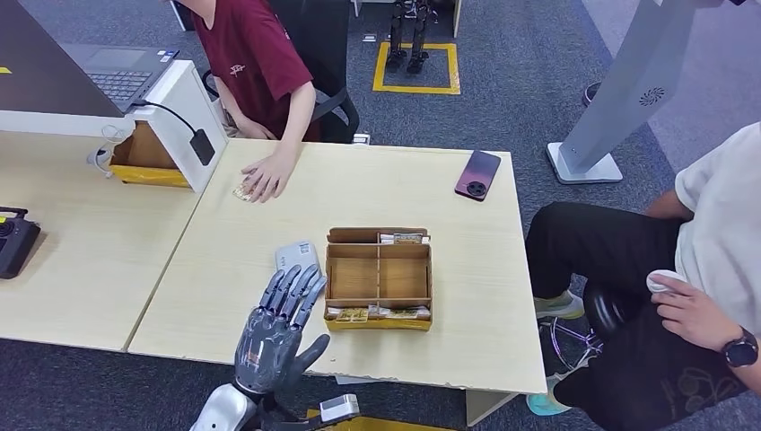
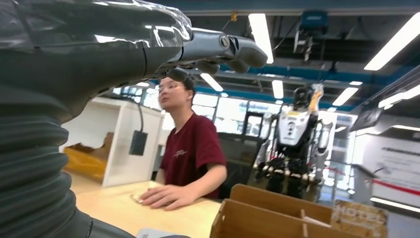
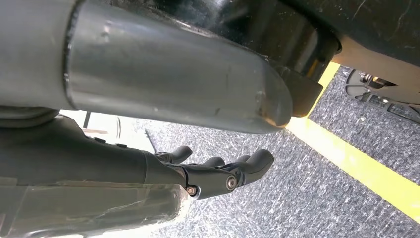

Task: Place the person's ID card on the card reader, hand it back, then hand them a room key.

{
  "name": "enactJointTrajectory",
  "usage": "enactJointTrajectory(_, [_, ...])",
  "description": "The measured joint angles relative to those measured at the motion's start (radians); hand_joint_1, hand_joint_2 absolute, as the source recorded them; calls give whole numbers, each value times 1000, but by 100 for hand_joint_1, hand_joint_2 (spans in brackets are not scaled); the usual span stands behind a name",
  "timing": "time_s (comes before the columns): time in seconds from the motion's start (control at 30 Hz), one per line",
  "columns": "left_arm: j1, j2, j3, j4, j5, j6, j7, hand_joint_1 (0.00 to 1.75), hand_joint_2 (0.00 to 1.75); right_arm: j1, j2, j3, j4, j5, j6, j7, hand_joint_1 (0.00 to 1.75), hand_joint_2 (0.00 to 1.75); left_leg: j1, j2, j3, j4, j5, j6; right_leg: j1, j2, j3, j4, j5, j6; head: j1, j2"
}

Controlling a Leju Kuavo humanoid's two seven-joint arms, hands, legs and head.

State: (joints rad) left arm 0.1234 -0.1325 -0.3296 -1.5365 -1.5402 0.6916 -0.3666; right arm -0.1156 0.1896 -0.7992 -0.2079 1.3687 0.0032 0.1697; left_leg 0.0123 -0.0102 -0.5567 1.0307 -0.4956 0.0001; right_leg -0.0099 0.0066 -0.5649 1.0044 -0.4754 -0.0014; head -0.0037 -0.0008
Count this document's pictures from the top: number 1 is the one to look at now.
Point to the person's right hand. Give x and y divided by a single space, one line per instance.
255 129

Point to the person's left hand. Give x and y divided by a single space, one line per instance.
695 315
270 175

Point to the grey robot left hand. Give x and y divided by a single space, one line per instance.
270 351

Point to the small white handheld device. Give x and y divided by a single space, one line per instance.
663 278

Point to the white card reader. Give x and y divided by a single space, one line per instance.
296 256

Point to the wooden compartment organizer box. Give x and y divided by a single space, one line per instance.
356 278

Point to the person's left forearm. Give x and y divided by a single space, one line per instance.
295 119
754 372

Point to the person's right forearm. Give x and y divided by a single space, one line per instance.
670 205
229 101

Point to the hotel print plastic card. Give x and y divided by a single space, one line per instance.
239 192

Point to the person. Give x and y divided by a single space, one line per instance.
255 59
713 238

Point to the stack of key cards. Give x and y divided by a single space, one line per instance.
404 313
406 238

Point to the black wristwatch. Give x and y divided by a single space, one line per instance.
740 351

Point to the white desk riser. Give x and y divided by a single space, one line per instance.
181 113

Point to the small white floor box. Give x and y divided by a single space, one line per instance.
360 139

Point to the black office chair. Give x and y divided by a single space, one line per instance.
327 47

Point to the cardboard box with yellow tape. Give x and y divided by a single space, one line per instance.
145 157

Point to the small black humanoid robot legs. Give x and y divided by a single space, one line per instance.
397 38

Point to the teal and white shoe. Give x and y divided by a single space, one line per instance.
544 404

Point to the maroon smartphone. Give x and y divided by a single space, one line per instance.
478 174

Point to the dark grey laptop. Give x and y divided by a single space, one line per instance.
53 74

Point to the grey kiosk stand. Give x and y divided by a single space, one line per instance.
630 83

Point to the dark shoe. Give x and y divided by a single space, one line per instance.
591 94

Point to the black controller device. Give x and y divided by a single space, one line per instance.
15 241

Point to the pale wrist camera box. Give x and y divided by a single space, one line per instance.
339 407

